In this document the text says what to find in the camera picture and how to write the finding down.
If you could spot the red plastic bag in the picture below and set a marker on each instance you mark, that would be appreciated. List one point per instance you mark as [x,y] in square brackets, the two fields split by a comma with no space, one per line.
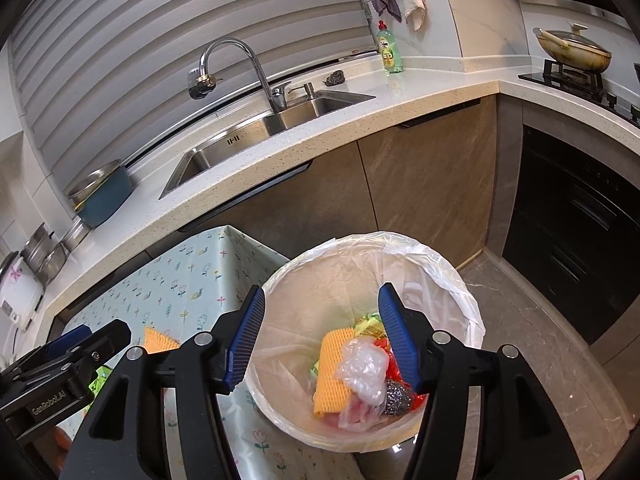
[384,345]

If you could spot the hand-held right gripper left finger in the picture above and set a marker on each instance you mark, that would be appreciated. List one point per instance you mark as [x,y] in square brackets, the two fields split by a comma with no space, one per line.
[247,345]

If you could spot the steel wool scrubber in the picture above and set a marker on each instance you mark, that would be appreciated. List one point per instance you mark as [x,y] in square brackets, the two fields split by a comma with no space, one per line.
[397,397]

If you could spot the steel sink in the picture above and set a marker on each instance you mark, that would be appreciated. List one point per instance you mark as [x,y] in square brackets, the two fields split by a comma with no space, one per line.
[300,110]

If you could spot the blue plastic basin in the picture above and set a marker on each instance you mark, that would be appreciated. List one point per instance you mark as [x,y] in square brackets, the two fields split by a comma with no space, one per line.
[107,200]

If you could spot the grey window blind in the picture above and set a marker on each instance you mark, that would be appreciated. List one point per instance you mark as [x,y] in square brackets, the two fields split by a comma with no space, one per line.
[150,50]

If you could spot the steel steamer pot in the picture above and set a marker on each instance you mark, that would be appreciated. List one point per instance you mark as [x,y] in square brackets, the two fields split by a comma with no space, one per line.
[37,247]

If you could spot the green dish soap bottle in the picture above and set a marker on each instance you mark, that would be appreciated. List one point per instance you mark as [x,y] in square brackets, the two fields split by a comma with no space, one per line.
[390,52]

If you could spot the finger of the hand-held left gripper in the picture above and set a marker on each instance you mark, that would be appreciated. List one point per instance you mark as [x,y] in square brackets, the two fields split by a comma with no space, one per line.
[70,337]
[100,342]

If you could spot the chrome faucet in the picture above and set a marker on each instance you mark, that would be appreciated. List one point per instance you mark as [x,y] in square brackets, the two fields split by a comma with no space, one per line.
[260,70]

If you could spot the floral tablecloth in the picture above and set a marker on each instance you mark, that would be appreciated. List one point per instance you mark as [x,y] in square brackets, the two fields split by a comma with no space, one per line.
[190,285]

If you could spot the dark sink scrubber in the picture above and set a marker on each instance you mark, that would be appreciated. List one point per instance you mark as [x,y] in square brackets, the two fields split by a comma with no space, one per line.
[334,79]

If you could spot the black built-in oven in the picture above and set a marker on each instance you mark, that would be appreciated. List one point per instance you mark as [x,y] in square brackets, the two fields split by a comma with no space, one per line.
[575,230]

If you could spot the black gas stove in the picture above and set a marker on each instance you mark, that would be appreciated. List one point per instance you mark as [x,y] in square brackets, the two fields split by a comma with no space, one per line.
[590,85]

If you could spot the orange foam net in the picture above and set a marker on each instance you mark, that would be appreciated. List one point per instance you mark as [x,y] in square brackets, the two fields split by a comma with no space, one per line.
[330,375]
[157,341]

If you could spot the brown base cabinet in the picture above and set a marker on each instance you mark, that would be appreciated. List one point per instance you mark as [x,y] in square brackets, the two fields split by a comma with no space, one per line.
[425,180]

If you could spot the yellow green snack packet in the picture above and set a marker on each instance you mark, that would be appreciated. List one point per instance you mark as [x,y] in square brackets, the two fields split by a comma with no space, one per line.
[370,327]

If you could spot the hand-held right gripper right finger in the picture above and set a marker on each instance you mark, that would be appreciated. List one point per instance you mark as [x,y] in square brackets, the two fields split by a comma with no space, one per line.
[400,340]

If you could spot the pink trash bin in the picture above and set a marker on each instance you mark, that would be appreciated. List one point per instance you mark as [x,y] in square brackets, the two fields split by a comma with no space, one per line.
[320,439]

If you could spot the white floral rice cooker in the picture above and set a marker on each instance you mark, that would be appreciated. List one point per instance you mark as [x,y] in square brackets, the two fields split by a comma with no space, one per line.
[17,290]

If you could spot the sink soap dispenser pump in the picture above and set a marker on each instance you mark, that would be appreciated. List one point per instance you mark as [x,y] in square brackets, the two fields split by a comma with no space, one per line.
[309,91]

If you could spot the wok with glass lid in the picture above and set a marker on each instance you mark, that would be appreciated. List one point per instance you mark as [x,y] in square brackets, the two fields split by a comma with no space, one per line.
[575,50]

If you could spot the clear plastic wrap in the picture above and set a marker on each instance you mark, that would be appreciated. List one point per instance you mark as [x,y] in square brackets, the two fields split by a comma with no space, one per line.
[362,365]

